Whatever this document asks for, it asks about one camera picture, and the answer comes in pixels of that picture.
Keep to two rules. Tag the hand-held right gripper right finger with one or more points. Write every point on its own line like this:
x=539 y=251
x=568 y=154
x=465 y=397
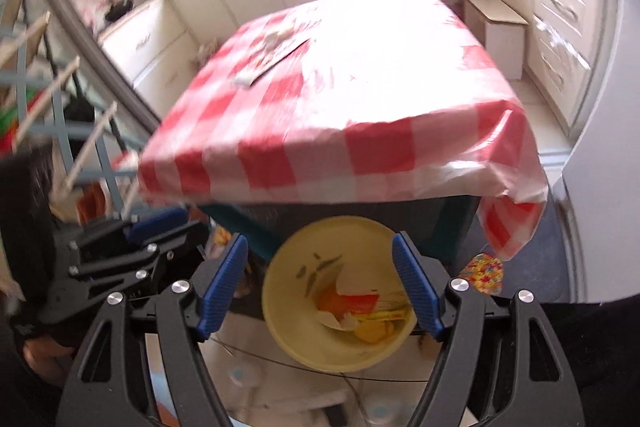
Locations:
x=417 y=287

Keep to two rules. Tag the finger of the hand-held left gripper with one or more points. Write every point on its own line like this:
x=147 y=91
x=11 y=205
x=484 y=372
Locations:
x=170 y=252
x=157 y=221

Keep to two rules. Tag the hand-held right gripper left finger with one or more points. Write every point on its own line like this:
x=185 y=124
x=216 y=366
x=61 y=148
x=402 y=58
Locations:
x=220 y=292

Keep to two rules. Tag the red wrapper scrap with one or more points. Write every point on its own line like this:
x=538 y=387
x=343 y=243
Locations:
x=362 y=303

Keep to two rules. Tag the yellow packet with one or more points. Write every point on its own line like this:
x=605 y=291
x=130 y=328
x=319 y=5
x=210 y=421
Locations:
x=375 y=332

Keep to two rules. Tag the yellow plastic bin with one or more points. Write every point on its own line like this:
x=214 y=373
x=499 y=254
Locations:
x=290 y=267

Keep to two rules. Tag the person's left hand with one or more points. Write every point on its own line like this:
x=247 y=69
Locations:
x=47 y=354

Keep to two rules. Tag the colourful dotted round pad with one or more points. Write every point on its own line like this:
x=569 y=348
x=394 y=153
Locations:
x=482 y=272

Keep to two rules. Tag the red and green boxes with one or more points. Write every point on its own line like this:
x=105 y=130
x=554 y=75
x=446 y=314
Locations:
x=12 y=127

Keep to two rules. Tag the white tissue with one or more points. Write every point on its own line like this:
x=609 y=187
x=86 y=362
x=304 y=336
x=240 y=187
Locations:
x=245 y=78

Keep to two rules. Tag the floral waste bin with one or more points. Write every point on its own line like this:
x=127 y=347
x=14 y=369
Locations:
x=210 y=51

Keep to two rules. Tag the white drawer cabinet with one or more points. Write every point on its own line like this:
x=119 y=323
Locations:
x=145 y=42

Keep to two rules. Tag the blue and white folding rack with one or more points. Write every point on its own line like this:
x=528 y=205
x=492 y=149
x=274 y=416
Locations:
x=35 y=37

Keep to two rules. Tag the black wok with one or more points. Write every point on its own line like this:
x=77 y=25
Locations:
x=120 y=9

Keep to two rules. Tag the red checked plastic tablecloth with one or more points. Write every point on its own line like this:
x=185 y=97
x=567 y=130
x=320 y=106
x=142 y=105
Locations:
x=350 y=82

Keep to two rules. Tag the white wooden stool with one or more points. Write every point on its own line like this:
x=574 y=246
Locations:
x=500 y=32

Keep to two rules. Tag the grey sliding door frame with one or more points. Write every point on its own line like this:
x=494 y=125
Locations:
x=95 y=52

